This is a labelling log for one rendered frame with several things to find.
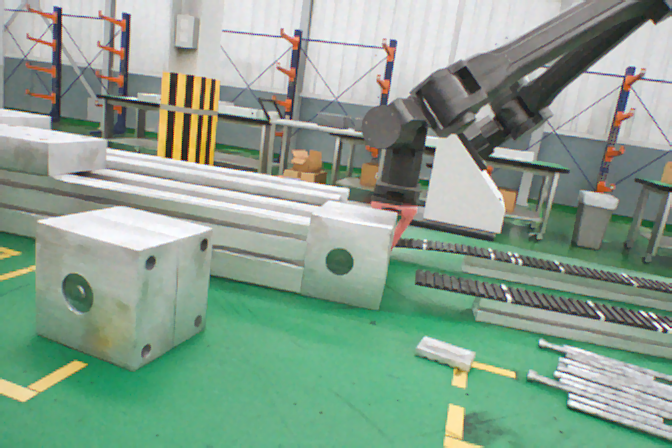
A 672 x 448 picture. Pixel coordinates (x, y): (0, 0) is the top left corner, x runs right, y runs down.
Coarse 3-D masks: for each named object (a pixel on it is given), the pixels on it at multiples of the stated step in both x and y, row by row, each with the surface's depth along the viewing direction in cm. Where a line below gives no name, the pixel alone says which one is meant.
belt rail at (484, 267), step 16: (464, 256) 75; (480, 272) 73; (496, 272) 72; (512, 272) 73; (528, 272) 72; (544, 272) 71; (560, 288) 71; (576, 288) 71; (592, 288) 71; (608, 288) 71; (624, 288) 70; (640, 304) 70; (656, 304) 69
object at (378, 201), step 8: (376, 200) 70; (384, 200) 70; (392, 200) 70; (400, 200) 71; (376, 208) 70; (384, 208) 70; (392, 208) 71; (400, 208) 70; (408, 208) 70; (416, 208) 70; (408, 216) 70; (400, 224) 71; (408, 224) 71; (400, 232) 72; (392, 240) 73; (392, 248) 73
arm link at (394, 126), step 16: (416, 96) 68; (368, 112) 64; (384, 112) 63; (400, 112) 62; (416, 112) 64; (432, 112) 70; (368, 128) 64; (384, 128) 63; (400, 128) 62; (416, 128) 67; (432, 128) 68; (448, 128) 67; (464, 128) 68; (368, 144) 65; (384, 144) 63; (400, 144) 65
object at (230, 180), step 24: (120, 168) 76; (144, 168) 76; (168, 168) 75; (192, 168) 82; (216, 168) 82; (240, 192) 75; (264, 192) 73; (288, 192) 72; (312, 192) 72; (336, 192) 79
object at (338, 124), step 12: (264, 108) 354; (276, 108) 403; (276, 120) 354; (288, 120) 385; (324, 120) 365; (336, 120) 363; (348, 120) 383; (360, 120) 353; (336, 132) 352; (348, 132) 352; (360, 132) 353; (384, 156) 354; (360, 204) 407
